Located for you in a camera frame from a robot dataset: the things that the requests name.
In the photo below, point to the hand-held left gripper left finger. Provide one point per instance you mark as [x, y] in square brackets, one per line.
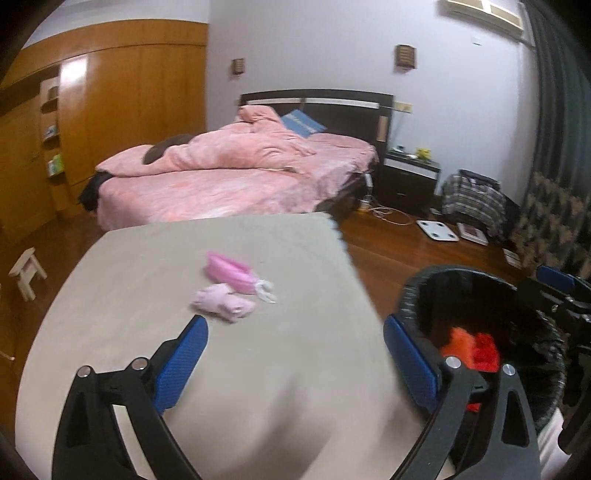
[182, 355]

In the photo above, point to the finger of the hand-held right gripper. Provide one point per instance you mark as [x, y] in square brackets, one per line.
[556, 277]

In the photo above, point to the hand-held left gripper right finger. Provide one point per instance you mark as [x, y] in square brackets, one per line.
[411, 364]

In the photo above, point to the orange knitted cloth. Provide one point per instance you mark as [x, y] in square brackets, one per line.
[457, 344]

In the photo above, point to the red cloth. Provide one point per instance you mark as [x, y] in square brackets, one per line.
[485, 355]

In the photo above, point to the bin with black bag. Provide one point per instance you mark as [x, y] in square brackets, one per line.
[461, 300]

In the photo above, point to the patterned armchair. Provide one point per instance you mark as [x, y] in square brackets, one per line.
[554, 226]

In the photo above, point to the pink crumpled tissue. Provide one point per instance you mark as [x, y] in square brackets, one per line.
[221, 301]

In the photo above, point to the plaid bag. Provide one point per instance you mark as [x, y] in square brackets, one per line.
[471, 203]

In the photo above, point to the white bathroom scale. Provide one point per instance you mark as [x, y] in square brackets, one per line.
[437, 230]

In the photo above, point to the power strip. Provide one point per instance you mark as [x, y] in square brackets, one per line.
[365, 205]

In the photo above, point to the bed with pink sheet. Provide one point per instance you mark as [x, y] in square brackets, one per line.
[221, 194]

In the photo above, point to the dark green curtain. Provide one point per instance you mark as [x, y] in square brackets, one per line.
[563, 106]

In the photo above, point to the dark nightstand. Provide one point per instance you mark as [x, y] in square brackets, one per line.
[406, 184]

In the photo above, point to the small white stool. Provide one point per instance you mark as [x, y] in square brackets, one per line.
[27, 272]

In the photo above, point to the yellow toy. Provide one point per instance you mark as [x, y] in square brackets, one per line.
[423, 153]

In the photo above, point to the black clothing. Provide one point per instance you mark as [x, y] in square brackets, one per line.
[92, 191]

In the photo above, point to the white power adapter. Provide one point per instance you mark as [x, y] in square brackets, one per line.
[369, 182]

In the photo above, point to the pink duvet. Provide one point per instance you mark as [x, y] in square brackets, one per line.
[217, 150]

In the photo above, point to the brown cushion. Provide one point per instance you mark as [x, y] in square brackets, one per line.
[159, 147]

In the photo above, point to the green bottles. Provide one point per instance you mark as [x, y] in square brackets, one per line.
[55, 165]

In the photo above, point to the dark wooden headboard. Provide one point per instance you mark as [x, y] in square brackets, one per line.
[351, 115]

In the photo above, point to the blue pillow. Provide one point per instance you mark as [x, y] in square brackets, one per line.
[302, 123]

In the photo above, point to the wooden wardrobe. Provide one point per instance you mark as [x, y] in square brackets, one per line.
[120, 101]

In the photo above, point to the wall outlet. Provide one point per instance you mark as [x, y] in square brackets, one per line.
[403, 107]

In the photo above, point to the brown wall lamp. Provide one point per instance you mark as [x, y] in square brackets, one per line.
[406, 57]
[238, 66]

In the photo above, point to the wall air conditioner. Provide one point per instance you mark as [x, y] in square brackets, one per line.
[489, 11]

